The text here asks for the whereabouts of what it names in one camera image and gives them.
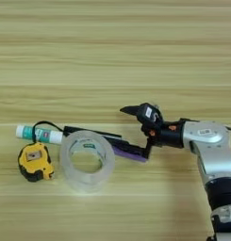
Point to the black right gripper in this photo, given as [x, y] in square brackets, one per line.
[168, 135]

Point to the purple rectangular block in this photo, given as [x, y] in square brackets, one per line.
[132, 156]

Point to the clear adhesive tape roll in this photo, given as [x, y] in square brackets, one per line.
[69, 175]

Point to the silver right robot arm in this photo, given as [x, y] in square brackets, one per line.
[214, 150]

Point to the small black box white label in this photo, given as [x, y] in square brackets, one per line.
[149, 113]

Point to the black marker pen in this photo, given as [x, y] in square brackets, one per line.
[88, 130]

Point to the yellow black tape measure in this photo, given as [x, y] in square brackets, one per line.
[33, 161]

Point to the white green glue stick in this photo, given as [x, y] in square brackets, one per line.
[27, 133]

